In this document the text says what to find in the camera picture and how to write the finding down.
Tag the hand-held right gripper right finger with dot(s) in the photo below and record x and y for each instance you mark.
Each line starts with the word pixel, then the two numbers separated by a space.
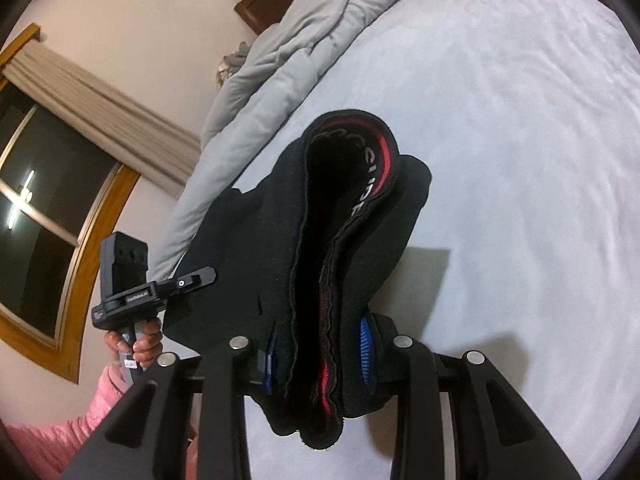
pixel 367 352

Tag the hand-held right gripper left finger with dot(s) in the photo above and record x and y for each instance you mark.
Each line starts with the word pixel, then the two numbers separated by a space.
pixel 270 360

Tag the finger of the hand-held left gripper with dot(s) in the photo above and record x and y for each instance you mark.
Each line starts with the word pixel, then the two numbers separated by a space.
pixel 195 278

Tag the black pants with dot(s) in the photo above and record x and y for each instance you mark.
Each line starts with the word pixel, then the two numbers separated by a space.
pixel 250 240

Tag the person's left forearm pink sleeve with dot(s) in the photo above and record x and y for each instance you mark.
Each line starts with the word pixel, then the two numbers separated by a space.
pixel 65 435

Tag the person's left hand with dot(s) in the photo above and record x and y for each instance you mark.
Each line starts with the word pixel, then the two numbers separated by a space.
pixel 150 345

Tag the wooden framed window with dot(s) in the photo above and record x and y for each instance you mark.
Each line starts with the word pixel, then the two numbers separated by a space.
pixel 45 220

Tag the person's pink sweater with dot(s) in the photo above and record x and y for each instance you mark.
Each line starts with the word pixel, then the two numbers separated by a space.
pixel 191 457

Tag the beige curtain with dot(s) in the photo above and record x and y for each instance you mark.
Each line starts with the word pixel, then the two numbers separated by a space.
pixel 115 115

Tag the small grey fuzzy cloth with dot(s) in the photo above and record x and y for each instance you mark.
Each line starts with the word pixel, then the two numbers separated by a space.
pixel 231 65

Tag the grey duvet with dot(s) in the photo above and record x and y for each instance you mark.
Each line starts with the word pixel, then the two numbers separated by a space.
pixel 280 70

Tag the white bed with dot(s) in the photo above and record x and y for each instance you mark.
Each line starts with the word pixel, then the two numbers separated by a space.
pixel 500 135

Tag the brown wooden bed frame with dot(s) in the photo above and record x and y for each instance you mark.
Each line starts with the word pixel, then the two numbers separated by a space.
pixel 260 10

